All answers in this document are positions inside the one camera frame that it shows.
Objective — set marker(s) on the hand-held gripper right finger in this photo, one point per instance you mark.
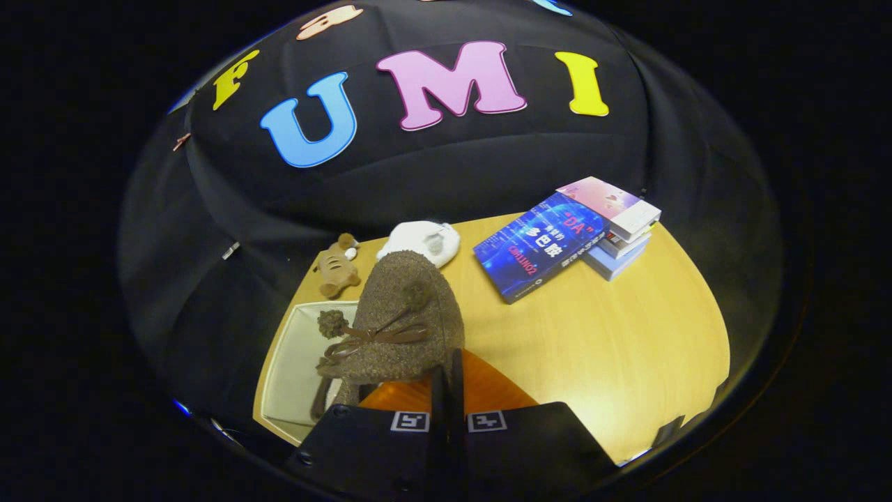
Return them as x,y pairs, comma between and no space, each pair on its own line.
529,450

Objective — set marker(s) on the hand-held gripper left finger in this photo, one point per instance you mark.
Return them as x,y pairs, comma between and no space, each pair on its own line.
376,453

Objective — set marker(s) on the grey cream fabric storage box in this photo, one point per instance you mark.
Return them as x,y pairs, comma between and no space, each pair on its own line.
300,376

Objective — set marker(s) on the brown striped plush toy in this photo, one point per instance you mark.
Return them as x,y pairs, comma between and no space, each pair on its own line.
338,268

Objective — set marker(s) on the blue hardcover book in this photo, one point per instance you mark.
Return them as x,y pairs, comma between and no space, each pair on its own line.
540,247

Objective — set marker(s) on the light blue book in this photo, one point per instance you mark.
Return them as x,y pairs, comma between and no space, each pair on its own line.
613,263

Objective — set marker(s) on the white plush toy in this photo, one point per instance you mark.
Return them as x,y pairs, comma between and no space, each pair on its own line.
421,240

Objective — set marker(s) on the book with dark spine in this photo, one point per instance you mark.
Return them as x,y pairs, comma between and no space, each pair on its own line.
627,244

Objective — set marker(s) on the white cloth clip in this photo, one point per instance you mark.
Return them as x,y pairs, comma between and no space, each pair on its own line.
231,250

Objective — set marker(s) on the pink white book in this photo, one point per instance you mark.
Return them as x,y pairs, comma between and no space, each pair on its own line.
620,206

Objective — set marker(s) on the black backdrop cloth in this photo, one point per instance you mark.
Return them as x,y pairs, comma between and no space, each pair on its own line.
453,167

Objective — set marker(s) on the red cloth clip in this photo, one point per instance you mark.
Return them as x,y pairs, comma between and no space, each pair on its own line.
182,141

